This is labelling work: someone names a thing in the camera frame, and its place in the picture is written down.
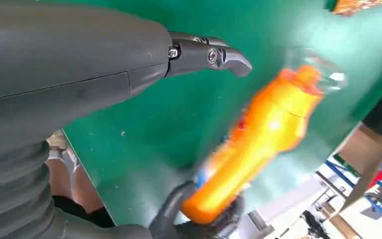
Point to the green table mat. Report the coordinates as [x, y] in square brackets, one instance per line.
[145, 115]

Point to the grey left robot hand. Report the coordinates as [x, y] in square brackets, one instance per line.
[52, 66]

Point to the person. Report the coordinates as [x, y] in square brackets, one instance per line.
[82, 191]

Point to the orange drink bottle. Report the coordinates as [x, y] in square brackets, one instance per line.
[260, 138]

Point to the yellow sheet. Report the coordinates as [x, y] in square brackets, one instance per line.
[355, 6]

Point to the ribbed grey left arm sleeve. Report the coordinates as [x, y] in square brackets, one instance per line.
[13, 191]

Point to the brown cardboard box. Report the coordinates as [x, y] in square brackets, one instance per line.
[359, 155]

